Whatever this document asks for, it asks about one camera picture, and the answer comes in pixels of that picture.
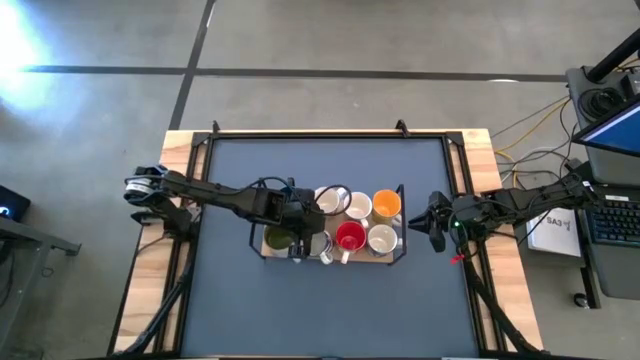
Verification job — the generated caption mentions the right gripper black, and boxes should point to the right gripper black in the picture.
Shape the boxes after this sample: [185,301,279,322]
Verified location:
[407,190,474,254]

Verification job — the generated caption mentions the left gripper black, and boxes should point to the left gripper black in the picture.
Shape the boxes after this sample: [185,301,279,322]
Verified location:
[277,185,327,262]

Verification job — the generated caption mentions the white mug green interior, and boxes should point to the white mug green interior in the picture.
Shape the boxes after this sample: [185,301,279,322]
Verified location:
[262,224,296,253]

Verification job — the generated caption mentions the white mug blue flower print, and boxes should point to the white mug blue flower print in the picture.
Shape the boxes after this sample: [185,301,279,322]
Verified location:
[366,223,405,259]

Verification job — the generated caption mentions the white and red mug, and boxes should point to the white and red mug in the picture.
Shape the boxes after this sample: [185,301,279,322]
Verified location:
[334,220,369,265]

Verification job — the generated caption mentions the orange mug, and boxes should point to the orange mug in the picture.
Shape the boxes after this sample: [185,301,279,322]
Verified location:
[371,188,404,226]

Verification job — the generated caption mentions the white mug red checked pattern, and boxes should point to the white mug red checked pattern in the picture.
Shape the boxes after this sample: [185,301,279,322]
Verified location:
[313,185,351,216]

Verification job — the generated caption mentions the plain white mug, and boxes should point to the plain white mug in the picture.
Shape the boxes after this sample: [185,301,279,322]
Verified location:
[344,191,374,229]

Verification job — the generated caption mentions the blue-grey table mat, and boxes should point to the blue-grey table mat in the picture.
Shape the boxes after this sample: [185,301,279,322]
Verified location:
[180,137,481,359]

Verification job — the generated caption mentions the white paper sheet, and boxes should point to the white paper sheet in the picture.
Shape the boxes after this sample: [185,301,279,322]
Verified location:
[526,207,584,259]

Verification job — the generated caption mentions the grey laptop lit keyboard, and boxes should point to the grey laptop lit keyboard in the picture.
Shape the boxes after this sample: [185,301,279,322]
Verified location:
[574,183,640,301]

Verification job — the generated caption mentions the open laptop blue screen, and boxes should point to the open laptop blue screen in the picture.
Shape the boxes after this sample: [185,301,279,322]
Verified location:
[572,97,640,159]

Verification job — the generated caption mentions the grey metal stand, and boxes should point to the grey metal stand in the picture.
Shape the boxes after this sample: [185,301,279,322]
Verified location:
[0,214,82,360]

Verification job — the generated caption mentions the black device with screen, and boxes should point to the black device with screen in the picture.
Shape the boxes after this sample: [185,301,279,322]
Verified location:
[0,184,32,224]

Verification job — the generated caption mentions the wooden shelf rack black frame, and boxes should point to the wooden shelf rack black frame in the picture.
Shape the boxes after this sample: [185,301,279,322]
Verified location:
[248,182,409,266]

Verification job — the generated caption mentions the yellow floor cable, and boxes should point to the yellow floor cable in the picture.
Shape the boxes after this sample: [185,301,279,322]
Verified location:
[492,97,571,154]

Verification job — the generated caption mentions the coiled black cable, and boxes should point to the coiled black cable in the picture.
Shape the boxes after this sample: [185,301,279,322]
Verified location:
[578,87,626,122]

